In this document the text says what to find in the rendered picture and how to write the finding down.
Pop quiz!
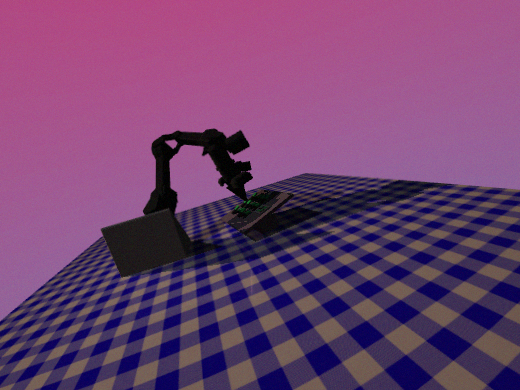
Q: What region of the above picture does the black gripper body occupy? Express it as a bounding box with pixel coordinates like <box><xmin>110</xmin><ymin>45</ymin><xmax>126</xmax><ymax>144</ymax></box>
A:
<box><xmin>215</xmin><ymin>157</ymin><xmax>253</xmax><ymax>188</ymax></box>

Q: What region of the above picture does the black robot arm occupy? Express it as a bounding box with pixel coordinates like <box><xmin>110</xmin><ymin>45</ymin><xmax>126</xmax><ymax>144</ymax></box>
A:
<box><xmin>143</xmin><ymin>129</ymin><xmax>252</xmax><ymax>216</ymax></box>

